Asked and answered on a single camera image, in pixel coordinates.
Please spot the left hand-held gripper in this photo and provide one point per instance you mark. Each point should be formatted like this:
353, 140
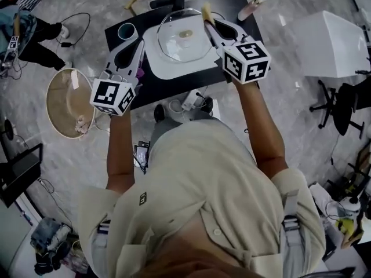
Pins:
111, 95

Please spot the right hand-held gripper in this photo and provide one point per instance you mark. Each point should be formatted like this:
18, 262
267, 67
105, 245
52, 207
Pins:
246, 61

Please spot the yellow sponge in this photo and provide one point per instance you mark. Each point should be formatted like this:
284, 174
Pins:
207, 10

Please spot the person's left forearm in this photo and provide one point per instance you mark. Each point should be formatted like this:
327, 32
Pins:
120, 149

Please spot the person's right forearm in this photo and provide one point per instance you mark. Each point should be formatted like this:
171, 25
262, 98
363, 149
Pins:
261, 132

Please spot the teal cup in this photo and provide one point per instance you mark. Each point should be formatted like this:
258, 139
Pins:
126, 31

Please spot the pink pump bottle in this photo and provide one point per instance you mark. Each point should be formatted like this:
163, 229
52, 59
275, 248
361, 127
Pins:
250, 7

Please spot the white square tray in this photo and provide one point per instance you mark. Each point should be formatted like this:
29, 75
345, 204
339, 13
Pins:
185, 68

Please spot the person's black shoe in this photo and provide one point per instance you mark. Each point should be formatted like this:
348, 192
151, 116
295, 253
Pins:
207, 103
159, 112

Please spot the white power strip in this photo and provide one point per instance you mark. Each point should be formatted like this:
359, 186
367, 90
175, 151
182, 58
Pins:
189, 101

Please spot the round beige side table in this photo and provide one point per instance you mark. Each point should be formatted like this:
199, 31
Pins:
62, 103

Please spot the small device with purple label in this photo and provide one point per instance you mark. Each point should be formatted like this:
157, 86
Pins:
141, 155

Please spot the white box table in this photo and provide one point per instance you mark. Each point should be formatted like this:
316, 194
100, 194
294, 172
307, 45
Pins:
330, 45

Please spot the black office chair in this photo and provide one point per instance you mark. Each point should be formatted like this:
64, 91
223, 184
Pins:
346, 106

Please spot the person's beige shirt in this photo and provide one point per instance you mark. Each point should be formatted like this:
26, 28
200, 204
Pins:
197, 184

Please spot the black flat monitor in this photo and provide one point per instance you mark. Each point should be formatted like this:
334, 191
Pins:
20, 172

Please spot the yellow green toy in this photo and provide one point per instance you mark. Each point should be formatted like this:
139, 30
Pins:
347, 226

